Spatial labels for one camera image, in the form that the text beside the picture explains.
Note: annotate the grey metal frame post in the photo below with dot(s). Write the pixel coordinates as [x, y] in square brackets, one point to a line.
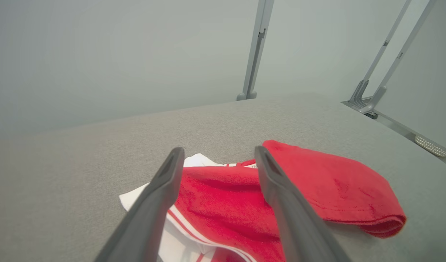
[257, 47]
[376, 98]
[362, 92]

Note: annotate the grey fabric sofa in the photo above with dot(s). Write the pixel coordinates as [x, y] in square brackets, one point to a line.
[81, 182]

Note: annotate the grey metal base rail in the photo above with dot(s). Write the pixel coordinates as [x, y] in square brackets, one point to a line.
[397, 125]

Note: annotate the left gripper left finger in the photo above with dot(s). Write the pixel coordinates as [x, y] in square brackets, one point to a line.
[146, 225]

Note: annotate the white perforated pad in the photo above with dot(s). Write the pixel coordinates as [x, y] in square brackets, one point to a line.
[432, 146]

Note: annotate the red white number jersey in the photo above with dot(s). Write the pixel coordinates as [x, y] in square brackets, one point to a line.
[222, 211]

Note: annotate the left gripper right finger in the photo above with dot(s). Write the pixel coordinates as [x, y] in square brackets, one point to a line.
[299, 233]

